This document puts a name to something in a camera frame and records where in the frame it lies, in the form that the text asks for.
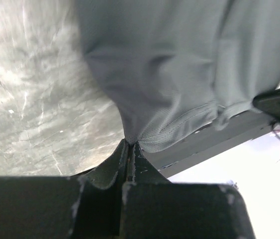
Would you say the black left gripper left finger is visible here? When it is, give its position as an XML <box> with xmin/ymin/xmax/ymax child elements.
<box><xmin>0</xmin><ymin>140</ymin><xmax>127</xmax><ymax>239</ymax></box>

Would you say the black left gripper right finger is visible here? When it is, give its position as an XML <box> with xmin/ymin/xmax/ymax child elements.
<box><xmin>119</xmin><ymin>144</ymin><xmax>255</xmax><ymax>239</ymax></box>

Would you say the dark grey t shirt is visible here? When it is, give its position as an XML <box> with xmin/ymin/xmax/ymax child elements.
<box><xmin>75</xmin><ymin>0</ymin><xmax>280</xmax><ymax>153</ymax></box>

